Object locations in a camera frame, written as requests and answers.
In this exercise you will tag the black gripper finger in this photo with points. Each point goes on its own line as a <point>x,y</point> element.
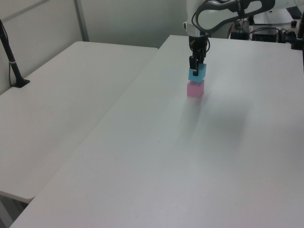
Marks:
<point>195,65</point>
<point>203,58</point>

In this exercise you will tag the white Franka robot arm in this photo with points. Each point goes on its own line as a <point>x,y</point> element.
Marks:
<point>213,19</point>

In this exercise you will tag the black clamp stand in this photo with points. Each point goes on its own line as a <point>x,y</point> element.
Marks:
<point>298,40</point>

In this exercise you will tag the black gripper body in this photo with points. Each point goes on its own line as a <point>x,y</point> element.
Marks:
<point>198,46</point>

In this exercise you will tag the blue cube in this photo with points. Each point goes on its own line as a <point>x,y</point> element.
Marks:
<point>201,74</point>

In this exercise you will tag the black camera stand pole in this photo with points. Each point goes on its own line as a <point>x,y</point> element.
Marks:
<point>12,64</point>

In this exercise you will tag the grey metal frame post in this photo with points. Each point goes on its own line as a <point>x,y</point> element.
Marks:
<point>81,21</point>

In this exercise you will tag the white side table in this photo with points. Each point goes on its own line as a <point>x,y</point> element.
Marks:
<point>59,107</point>

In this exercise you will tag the small black electronics box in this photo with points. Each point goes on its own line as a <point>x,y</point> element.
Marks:
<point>238,35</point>

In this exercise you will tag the pink cube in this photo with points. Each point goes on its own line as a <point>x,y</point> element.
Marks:
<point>195,89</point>

